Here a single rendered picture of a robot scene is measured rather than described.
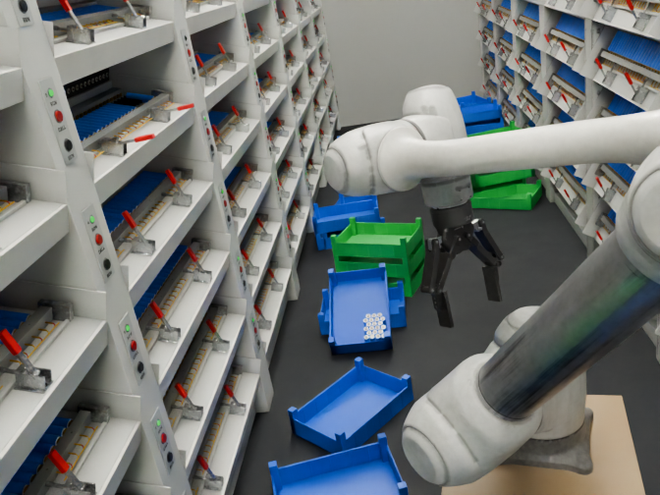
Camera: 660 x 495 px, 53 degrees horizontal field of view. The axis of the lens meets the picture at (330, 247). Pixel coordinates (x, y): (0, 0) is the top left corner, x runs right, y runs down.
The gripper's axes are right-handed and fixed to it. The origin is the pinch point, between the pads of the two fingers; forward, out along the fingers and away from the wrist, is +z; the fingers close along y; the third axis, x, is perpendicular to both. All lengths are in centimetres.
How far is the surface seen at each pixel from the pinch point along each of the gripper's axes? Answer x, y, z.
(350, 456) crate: 46, -7, 43
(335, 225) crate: 156, 80, 9
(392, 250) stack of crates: 98, 63, 13
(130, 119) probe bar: 47, -37, -49
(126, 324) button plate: 22, -56, -15
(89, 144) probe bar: 32, -50, -45
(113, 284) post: 21, -56, -23
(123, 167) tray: 31, -46, -40
